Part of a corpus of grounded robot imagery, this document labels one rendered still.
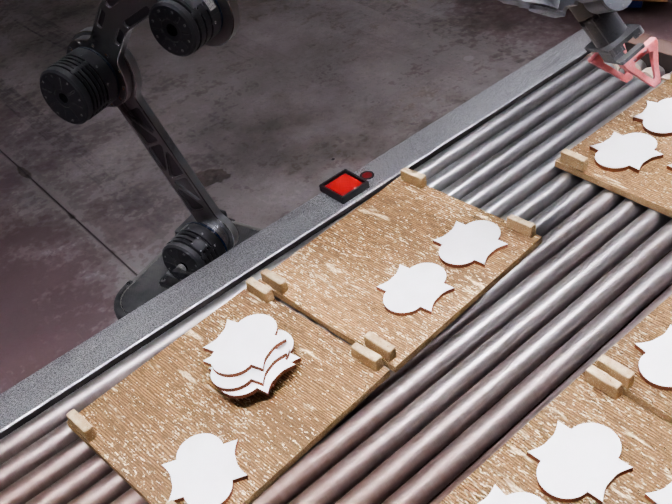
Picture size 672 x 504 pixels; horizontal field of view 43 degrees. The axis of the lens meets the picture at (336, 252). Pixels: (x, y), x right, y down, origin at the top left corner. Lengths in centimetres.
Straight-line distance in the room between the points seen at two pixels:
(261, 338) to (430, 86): 270
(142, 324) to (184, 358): 16
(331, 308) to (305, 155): 215
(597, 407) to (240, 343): 57
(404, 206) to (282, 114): 226
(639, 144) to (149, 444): 113
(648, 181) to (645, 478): 69
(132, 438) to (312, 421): 29
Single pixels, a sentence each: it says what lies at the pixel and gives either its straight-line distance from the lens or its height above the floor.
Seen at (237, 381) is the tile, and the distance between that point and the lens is 139.
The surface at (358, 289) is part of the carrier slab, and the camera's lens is 156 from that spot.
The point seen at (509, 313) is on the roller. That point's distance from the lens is 153.
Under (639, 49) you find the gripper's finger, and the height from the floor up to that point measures 129.
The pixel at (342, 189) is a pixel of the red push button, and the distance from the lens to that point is 181.
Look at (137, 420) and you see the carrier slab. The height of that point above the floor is 94.
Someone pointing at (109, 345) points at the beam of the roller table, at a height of 92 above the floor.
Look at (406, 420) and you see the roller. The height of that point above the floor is 92.
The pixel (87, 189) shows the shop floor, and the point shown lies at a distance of 380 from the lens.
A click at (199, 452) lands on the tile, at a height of 95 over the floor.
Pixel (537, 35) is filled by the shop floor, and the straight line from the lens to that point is 436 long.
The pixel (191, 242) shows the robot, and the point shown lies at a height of 42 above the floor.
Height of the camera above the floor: 199
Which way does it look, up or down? 40 degrees down
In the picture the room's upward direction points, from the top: 10 degrees counter-clockwise
